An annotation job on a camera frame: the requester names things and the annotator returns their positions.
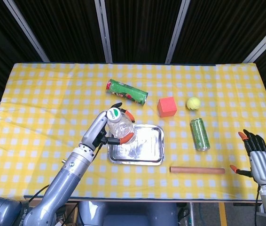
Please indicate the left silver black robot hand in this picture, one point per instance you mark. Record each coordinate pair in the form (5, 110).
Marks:
(94, 131)

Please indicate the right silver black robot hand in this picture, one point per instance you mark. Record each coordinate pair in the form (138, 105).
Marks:
(264, 167)

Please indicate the clear plastic bottle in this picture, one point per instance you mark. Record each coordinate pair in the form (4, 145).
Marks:
(121, 128)

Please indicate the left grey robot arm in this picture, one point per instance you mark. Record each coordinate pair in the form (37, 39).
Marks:
(64, 174)

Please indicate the grey robot base column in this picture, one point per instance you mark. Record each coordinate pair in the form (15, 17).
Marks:
(128, 214)

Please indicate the rectangular metal tray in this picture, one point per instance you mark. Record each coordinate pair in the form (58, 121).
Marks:
(147, 150)

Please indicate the green chips canister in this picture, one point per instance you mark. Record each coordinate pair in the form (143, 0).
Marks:
(126, 91)

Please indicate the yellow white checkered tablecloth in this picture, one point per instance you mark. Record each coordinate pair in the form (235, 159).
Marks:
(53, 94)

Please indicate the brown wooden rolling pin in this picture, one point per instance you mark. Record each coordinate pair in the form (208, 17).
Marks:
(196, 170)

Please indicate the green drink can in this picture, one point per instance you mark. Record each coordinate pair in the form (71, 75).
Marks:
(200, 134)

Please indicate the orange red foam cube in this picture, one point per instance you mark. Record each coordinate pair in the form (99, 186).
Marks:
(167, 107)

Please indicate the metal table leg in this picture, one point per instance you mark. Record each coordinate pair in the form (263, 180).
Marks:
(191, 214)

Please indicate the yellow tennis ball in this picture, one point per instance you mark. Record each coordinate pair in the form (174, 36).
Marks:
(193, 103)

